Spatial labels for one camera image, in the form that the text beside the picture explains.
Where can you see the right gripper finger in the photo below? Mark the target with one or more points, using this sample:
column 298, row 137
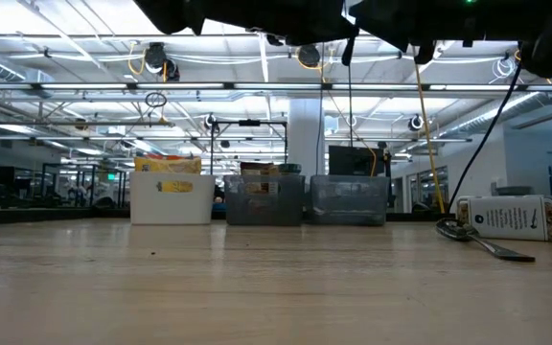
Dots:
column 425, row 52

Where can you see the green spice jar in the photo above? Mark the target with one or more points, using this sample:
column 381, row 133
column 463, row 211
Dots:
column 290, row 168

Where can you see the plain dark silver spoon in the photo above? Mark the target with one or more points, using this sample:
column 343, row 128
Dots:
column 455, row 230

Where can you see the large purple-lid spice jar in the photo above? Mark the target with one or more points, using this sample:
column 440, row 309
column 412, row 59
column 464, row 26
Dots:
column 506, row 218

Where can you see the orange ramen noodle packet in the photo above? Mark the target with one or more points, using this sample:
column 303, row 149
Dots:
column 161, row 156

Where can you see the yellow ramen noodle packet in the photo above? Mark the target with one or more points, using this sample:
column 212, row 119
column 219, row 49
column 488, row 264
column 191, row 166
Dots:
column 168, row 165

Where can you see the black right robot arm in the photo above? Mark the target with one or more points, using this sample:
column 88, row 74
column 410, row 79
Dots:
column 544, row 29

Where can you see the translucent grey plastic bin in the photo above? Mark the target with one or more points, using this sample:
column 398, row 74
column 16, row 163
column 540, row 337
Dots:
column 252, row 211
column 348, row 203

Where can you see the dark green waste bin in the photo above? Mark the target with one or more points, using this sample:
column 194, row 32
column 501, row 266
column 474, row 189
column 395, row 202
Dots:
column 513, row 190

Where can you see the grey overhead crossbeam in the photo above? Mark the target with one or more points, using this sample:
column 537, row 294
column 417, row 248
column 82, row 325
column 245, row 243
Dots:
column 89, row 86

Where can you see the white plastic bin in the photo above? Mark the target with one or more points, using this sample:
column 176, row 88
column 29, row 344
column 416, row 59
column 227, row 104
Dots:
column 170, row 211

